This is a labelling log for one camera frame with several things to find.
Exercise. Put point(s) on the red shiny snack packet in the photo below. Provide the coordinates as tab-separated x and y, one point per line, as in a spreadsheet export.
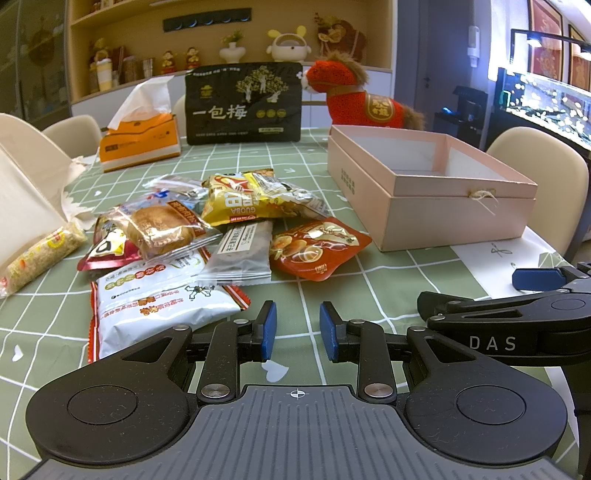
110	249

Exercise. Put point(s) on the red plush horse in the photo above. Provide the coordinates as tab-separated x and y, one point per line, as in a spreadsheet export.
343	79

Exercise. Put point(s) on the packaged round bread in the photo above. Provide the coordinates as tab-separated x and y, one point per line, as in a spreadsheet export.
159	226

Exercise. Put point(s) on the beige chair left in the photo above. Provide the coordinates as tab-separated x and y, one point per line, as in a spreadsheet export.
75	136

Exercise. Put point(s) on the yellow guoba snack bag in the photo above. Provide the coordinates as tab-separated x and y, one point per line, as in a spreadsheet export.
255	195

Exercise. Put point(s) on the beige chair right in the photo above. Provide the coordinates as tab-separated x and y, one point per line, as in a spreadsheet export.
562	176

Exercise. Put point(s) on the pink cardboard box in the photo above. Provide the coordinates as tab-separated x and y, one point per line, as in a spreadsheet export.
416	189

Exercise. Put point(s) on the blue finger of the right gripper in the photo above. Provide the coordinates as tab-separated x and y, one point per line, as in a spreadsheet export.
538	279

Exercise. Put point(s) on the white large snack bag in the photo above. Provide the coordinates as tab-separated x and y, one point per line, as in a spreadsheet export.
141	299

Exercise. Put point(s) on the fish tank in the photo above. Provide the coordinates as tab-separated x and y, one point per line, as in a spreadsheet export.
560	108

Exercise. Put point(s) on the cream cloth bag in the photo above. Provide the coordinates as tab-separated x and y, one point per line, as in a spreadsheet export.
33	177

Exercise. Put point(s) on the black plum snack bag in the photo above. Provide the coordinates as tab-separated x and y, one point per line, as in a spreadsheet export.
244	102

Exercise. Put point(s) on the green checked tablecloth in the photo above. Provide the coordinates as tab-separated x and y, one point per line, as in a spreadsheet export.
42	326

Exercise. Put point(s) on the blue white clear packet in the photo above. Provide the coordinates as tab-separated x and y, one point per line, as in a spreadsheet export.
190	190

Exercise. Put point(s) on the white teapot figurine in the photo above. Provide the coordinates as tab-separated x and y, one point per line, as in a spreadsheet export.
289	46

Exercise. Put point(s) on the orange tissue box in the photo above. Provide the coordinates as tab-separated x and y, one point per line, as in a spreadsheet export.
143	130

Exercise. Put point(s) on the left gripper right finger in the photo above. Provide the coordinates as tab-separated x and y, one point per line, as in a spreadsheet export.
362	343

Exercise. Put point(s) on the white vase with plant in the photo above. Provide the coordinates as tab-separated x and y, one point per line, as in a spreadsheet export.
232	52

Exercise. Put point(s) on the orange-red nut snack packet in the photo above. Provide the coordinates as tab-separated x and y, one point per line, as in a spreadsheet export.
316	249

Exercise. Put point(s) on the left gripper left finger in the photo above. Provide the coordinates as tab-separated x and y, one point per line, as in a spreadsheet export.
233	344

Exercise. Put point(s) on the grey biscuit packet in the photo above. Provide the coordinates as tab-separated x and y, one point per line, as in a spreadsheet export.
242	258

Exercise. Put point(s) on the black water dispenser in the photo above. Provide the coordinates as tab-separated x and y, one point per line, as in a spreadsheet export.
466	120

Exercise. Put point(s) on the rice cracker roll packet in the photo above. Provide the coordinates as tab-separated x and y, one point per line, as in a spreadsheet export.
40	257

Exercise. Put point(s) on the beige chair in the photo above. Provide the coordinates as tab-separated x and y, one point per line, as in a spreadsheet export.
562	176
75	136

